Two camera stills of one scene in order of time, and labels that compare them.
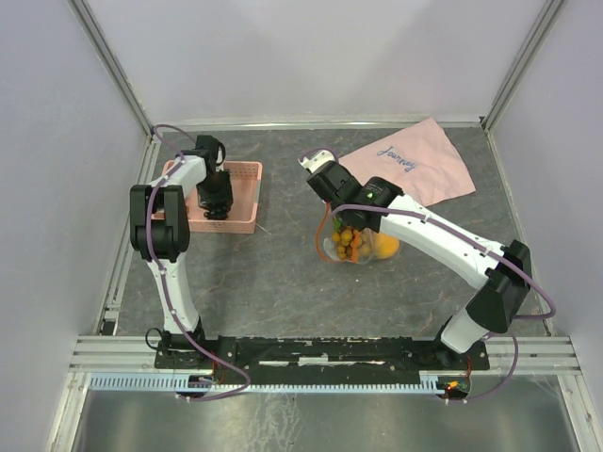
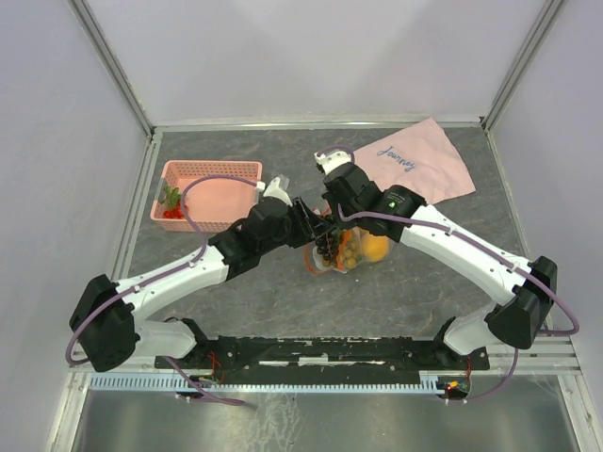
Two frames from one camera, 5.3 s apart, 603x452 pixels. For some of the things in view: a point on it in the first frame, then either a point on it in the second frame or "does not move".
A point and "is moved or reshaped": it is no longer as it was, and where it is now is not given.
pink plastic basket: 246,185 does not move
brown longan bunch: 346,238 is moved or reshaped
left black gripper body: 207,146 -> 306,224
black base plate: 202,353 does not move
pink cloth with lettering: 420,160 does not move
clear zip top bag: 343,244 is moved or reshaped
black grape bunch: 217,209 -> 327,244
